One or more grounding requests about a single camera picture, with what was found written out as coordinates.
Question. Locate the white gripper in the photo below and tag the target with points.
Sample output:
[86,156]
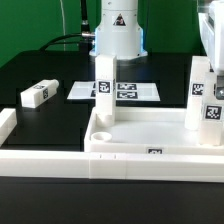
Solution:
[211,27]

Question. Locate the white desk top tray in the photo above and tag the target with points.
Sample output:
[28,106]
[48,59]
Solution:
[146,131]

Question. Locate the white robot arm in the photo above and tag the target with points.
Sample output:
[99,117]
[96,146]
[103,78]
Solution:
[120,34]

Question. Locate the marker sheet with tags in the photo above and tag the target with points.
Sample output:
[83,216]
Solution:
[125,91]

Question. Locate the white U-shaped fence frame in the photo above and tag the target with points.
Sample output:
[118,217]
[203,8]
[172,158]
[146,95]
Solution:
[100,165]

